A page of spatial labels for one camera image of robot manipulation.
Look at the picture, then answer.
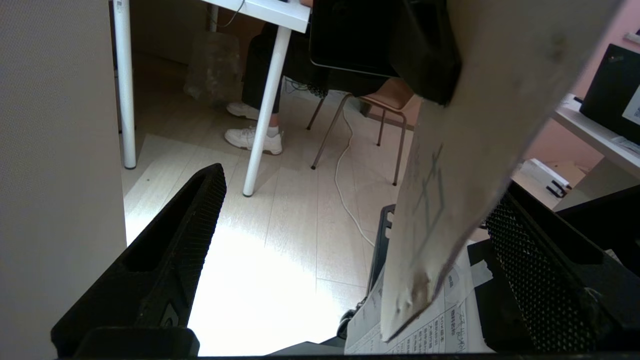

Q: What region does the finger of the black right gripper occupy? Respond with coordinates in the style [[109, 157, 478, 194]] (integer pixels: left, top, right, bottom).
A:
[[390, 0, 462, 107]]

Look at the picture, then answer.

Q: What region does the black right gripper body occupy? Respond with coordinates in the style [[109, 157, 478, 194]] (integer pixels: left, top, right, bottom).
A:
[[309, 0, 402, 79]]

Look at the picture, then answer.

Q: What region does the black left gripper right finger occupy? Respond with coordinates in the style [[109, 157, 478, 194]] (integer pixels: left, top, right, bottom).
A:
[[479, 181, 640, 354]]

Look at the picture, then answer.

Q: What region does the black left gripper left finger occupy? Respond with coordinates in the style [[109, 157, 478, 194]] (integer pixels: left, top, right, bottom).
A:
[[50, 163, 227, 357]]

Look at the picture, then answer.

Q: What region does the do-not-disturb door hanger sign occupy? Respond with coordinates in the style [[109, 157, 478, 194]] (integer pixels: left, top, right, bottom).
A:
[[380, 0, 623, 343]]

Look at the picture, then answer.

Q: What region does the beige door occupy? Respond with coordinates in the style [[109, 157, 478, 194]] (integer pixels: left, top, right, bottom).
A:
[[0, 0, 129, 357]]

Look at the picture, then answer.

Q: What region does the brown seat metal chair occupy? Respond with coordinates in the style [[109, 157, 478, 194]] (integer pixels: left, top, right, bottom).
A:
[[306, 77, 417, 187]]

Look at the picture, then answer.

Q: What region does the leg in black trousers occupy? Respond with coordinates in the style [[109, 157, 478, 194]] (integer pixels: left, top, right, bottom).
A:
[[241, 22, 321, 137]]

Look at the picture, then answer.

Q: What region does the white table with round legs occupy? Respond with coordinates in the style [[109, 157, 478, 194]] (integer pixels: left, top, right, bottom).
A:
[[112, 0, 312, 197]]

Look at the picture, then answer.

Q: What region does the printed paper form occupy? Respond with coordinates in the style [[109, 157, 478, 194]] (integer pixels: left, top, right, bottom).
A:
[[344, 240, 497, 356]]

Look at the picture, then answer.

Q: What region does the white box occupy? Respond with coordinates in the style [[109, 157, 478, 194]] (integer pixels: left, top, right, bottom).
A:
[[520, 158, 571, 199]]

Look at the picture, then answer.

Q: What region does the grey plastic bag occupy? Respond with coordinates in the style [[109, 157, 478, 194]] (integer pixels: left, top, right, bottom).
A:
[[183, 31, 242, 107]]

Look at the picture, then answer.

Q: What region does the white desk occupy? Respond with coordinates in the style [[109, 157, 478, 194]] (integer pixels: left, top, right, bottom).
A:
[[550, 92, 640, 212]]

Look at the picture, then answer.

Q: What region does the black laptop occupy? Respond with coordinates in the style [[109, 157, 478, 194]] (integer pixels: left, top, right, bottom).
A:
[[580, 43, 640, 146]]

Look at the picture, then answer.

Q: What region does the black braided cable sleeve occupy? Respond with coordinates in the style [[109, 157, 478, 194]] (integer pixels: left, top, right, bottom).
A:
[[300, 75, 332, 99]]

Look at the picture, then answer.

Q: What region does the white floor cable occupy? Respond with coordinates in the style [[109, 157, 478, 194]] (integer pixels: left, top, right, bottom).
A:
[[334, 107, 377, 249]]

